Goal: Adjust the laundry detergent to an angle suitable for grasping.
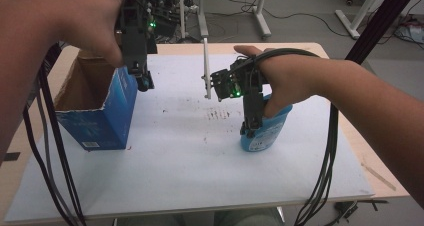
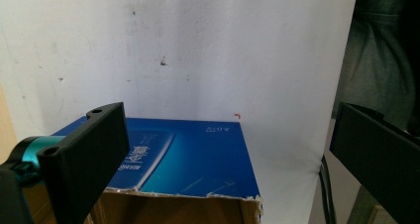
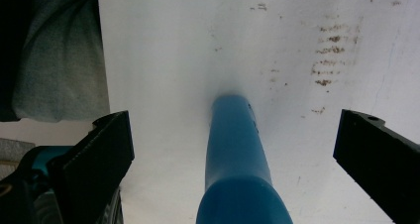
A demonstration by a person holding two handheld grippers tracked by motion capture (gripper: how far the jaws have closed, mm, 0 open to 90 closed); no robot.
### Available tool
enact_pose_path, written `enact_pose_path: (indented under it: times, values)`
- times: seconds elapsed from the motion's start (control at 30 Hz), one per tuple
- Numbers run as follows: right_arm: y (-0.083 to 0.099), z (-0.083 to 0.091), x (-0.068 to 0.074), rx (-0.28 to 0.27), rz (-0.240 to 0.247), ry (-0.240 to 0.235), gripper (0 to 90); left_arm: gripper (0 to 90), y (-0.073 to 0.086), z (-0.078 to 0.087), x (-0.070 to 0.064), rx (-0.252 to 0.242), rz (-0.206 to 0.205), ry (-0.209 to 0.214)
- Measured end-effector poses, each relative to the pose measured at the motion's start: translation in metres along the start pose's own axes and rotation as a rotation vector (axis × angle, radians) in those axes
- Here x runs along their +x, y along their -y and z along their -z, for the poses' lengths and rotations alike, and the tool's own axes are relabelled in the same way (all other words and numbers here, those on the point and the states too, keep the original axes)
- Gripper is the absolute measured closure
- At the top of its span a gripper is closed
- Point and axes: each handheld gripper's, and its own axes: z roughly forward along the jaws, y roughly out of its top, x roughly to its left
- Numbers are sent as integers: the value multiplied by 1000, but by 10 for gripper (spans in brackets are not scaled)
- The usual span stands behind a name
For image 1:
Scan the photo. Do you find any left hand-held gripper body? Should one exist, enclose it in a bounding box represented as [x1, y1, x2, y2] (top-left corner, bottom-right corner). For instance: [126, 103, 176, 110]
[114, 0, 179, 76]

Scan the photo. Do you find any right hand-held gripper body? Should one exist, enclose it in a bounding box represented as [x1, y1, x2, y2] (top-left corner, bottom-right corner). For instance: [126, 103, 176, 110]
[200, 36, 269, 127]

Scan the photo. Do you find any blue bottle with white cap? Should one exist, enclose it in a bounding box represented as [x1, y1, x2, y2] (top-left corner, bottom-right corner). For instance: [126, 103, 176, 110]
[239, 94, 294, 153]

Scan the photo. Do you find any blue cardboard box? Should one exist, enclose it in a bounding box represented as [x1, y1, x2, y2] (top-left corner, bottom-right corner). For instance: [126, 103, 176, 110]
[54, 49, 139, 152]

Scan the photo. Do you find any person's right hand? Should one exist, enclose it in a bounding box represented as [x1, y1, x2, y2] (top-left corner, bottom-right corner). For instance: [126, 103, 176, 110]
[233, 44, 331, 119]

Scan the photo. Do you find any person's left hand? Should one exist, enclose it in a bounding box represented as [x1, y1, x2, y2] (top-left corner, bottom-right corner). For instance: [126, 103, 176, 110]
[54, 0, 126, 69]

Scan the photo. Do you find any white foam mat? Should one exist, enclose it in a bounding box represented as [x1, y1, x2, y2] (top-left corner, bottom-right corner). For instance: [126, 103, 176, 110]
[4, 53, 375, 223]

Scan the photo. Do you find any black clamp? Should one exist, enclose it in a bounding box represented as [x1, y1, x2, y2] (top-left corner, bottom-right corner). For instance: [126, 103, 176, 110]
[332, 200, 360, 221]

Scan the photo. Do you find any black tape strip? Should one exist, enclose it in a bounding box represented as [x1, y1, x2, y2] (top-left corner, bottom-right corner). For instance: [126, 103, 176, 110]
[0, 151, 22, 164]

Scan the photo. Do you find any black metal beam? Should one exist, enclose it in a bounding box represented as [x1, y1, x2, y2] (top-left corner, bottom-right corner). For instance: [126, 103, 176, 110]
[344, 0, 423, 66]

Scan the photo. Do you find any black cable bundle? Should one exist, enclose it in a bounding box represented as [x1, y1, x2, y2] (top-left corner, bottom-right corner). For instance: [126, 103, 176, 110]
[229, 47, 340, 226]
[22, 42, 88, 226]

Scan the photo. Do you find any black floor cable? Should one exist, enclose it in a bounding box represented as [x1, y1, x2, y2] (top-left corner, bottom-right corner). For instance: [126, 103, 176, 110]
[218, 0, 351, 39]

